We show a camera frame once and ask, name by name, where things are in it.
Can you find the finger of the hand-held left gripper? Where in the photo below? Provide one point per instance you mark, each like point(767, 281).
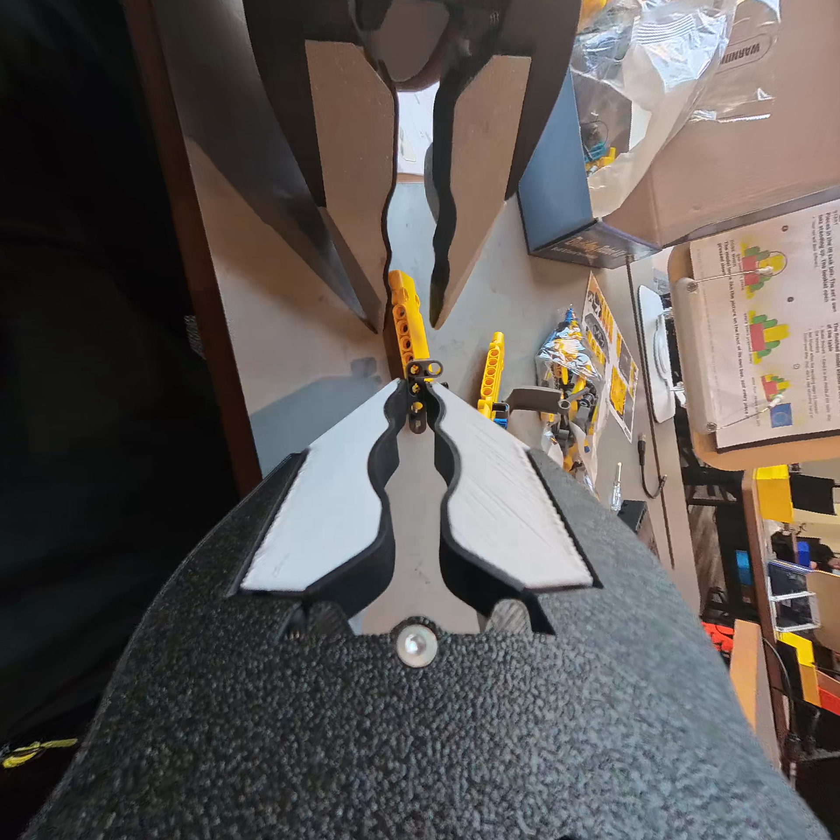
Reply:
point(485, 164)
point(354, 164)

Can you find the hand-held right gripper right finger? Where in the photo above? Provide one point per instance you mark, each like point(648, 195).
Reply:
point(512, 518)

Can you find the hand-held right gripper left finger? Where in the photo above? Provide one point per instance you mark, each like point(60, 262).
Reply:
point(321, 518)

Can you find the yellow grey brick assembly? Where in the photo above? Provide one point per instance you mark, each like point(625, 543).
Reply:
point(491, 374)

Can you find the grey bent beam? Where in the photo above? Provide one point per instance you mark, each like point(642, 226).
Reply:
point(418, 394)

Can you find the yellow panel brick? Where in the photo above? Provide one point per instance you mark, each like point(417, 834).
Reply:
point(405, 315)

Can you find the instruction booklet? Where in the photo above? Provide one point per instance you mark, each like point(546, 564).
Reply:
point(413, 131)

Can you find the blue robot kit box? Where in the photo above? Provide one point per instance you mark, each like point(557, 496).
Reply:
point(558, 197)

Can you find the black battery box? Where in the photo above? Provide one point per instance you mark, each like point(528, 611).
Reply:
point(636, 522)

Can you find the bag of yellow bricks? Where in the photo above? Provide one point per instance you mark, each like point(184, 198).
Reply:
point(577, 354)

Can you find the yellow grey sticker sheet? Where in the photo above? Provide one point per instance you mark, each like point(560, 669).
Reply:
point(617, 367)

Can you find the heap of clear part bags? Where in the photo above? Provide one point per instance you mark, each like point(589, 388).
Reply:
point(656, 79)

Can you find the wooden display board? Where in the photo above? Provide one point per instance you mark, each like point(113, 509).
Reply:
point(695, 420)

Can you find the black backpack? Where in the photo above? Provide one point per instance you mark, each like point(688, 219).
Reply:
point(98, 525)

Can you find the orange plastic object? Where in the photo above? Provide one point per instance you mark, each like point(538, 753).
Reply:
point(716, 635)

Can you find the printed instruction sheet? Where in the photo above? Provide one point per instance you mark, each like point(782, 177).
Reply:
point(774, 315)

